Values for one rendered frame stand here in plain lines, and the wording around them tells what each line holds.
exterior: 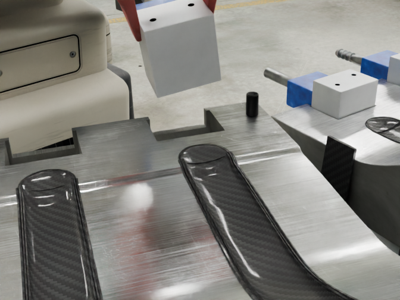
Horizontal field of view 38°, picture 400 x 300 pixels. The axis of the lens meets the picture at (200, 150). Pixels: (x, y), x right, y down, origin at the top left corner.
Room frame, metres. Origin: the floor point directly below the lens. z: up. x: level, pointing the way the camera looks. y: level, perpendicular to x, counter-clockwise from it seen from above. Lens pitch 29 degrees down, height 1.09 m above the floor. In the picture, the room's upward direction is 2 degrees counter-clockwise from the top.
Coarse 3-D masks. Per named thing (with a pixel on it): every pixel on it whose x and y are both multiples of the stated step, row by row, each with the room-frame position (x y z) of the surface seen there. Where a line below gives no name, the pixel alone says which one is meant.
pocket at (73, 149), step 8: (8, 144) 0.38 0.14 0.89; (8, 152) 0.38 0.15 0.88; (24, 152) 0.39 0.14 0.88; (32, 152) 0.39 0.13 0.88; (40, 152) 0.39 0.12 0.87; (48, 152) 0.39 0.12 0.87; (56, 152) 0.39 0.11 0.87; (64, 152) 0.40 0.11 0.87; (72, 152) 0.40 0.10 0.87; (80, 152) 0.38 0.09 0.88; (8, 160) 0.38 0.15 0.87; (16, 160) 0.39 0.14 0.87; (24, 160) 0.39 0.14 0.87; (32, 160) 0.39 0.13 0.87
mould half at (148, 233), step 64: (128, 128) 0.40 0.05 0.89; (256, 128) 0.39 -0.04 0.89; (0, 192) 0.31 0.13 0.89; (128, 192) 0.31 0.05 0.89; (192, 192) 0.31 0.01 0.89; (320, 192) 0.31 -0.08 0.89; (0, 256) 0.25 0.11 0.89; (128, 256) 0.25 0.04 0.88; (192, 256) 0.25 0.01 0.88; (320, 256) 0.25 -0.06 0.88; (384, 256) 0.24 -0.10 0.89
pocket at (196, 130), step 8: (208, 112) 0.43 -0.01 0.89; (208, 120) 0.43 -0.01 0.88; (216, 120) 0.41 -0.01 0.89; (184, 128) 0.43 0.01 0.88; (192, 128) 0.43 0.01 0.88; (200, 128) 0.43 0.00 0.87; (208, 128) 0.43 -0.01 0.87; (216, 128) 0.41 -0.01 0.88; (160, 136) 0.42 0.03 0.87; (168, 136) 0.42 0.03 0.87; (176, 136) 0.42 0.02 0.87; (184, 136) 0.42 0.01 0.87
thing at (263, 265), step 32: (192, 160) 0.35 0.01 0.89; (224, 160) 0.35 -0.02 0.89; (32, 192) 0.32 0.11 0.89; (64, 192) 0.32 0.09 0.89; (224, 192) 0.32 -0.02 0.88; (256, 192) 0.31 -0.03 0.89; (32, 224) 0.29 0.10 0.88; (64, 224) 0.29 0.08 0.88; (224, 224) 0.28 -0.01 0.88; (256, 224) 0.28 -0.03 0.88; (32, 256) 0.26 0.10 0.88; (64, 256) 0.26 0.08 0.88; (256, 256) 0.26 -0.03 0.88; (288, 256) 0.25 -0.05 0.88; (32, 288) 0.23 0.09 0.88; (64, 288) 0.23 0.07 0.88; (96, 288) 0.23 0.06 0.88; (256, 288) 0.23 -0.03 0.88; (288, 288) 0.23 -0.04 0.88; (320, 288) 0.22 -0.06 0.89
